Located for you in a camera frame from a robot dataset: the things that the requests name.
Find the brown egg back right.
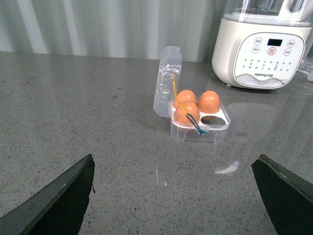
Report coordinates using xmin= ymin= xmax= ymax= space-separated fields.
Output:
xmin=198 ymin=91 xmax=221 ymax=114

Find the clear plastic bag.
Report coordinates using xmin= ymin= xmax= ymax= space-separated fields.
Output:
xmin=297 ymin=57 xmax=313 ymax=82

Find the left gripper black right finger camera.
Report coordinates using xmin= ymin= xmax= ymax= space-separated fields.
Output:
xmin=251 ymin=154 xmax=313 ymax=235

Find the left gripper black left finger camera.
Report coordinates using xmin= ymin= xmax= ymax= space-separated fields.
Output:
xmin=0 ymin=154 xmax=95 ymax=235

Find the brown egg front left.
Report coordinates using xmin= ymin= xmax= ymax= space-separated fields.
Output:
xmin=174 ymin=101 xmax=200 ymax=126

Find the brown egg back left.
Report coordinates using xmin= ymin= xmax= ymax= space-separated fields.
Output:
xmin=173 ymin=90 xmax=197 ymax=109

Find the clear plastic egg box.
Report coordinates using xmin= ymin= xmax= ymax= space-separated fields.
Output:
xmin=154 ymin=46 xmax=231 ymax=143

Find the white Joyoung blender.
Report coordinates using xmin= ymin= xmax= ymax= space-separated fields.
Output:
xmin=212 ymin=0 xmax=313 ymax=90

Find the brown egg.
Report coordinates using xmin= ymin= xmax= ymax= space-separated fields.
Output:
xmin=173 ymin=90 xmax=197 ymax=109
xmin=174 ymin=101 xmax=200 ymax=126
xmin=198 ymin=91 xmax=221 ymax=114

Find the yellow blue rubber band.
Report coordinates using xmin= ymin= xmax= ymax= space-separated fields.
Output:
xmin=172 ymin=74 xmax=206 ymax=135

